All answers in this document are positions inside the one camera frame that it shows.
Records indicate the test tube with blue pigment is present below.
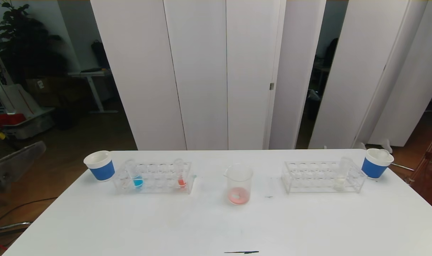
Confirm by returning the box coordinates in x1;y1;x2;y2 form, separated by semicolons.
125;159;144;190

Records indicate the clear glass beaker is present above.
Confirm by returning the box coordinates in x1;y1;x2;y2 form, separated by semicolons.
224;163;254;206

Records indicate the clear plastic test tube rack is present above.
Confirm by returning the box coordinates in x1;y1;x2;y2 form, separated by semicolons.
281;160;368;194
113;161;197;194

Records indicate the test tube with white pigment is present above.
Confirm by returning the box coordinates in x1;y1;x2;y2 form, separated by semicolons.
335;156;354;191

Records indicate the white folding screen panel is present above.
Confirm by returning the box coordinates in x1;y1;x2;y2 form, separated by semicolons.
90;0;187;150
355;0;432;147
308;0;410;149
226;0;287;150
163;0;229;150
269;0;327;150

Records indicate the blue paper cup white rim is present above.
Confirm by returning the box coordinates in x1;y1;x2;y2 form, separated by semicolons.
361;148;394;179
83;150;115;182

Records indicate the white office desk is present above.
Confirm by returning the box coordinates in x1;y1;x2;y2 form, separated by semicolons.
67;68;119;114

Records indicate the black backpack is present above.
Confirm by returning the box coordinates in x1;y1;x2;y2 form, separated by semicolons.
91;39;110;70

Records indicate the white screen foot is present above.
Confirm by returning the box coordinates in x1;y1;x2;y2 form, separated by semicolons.
354;139;393;154

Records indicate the brown cardboard box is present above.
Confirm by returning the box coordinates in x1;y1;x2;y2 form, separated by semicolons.
25;76;62;96

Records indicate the grey plastic crate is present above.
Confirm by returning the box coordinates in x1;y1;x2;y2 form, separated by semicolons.
5;116;55;140

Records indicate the white panel with red stripe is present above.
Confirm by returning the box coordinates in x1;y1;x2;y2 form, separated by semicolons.
3;83;55;119

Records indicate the dark green potted plant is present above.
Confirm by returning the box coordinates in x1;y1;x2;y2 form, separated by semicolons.
0;0;68;86

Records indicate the red plastic bin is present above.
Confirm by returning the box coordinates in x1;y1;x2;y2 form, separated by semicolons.
0;113;26;127

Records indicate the chrome chair leg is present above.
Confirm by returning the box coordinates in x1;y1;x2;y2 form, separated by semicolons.
0;221;32;235

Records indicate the black floor cable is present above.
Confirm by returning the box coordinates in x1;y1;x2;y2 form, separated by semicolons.
0;197;58;228

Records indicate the metal frame stand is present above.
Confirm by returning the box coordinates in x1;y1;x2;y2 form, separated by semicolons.
408;123;432;185

